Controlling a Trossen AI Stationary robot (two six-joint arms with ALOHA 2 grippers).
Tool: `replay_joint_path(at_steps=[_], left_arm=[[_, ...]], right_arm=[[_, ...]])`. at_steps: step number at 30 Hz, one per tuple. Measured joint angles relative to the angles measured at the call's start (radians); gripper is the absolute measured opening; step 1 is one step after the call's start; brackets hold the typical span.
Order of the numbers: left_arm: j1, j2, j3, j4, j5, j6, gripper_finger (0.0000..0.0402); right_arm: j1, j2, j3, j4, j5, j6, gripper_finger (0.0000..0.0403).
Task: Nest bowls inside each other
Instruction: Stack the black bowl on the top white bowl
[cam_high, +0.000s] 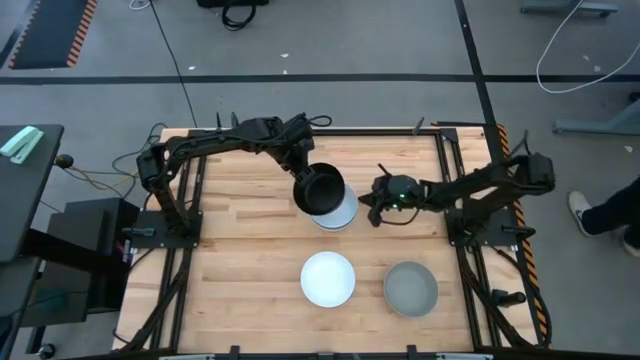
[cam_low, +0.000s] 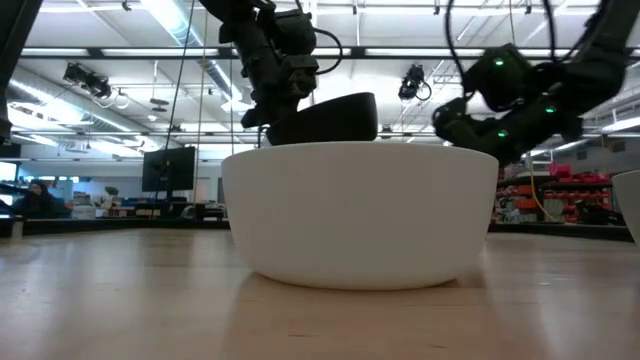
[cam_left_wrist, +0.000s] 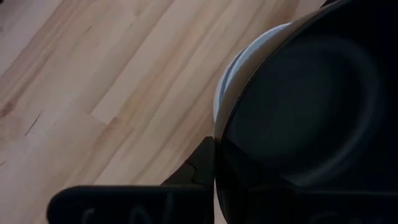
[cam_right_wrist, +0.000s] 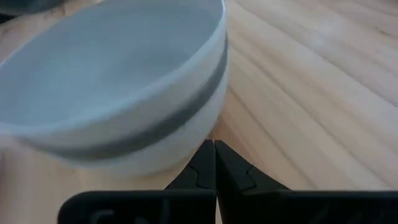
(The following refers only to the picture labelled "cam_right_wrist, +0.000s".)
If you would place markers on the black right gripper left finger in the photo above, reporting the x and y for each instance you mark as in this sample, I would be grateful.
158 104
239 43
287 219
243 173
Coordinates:
186 205

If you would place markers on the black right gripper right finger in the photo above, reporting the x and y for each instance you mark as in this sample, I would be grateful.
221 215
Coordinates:
264 205

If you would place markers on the white bowl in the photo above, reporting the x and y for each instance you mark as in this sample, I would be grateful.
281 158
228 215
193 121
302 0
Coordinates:
186 133
93 62

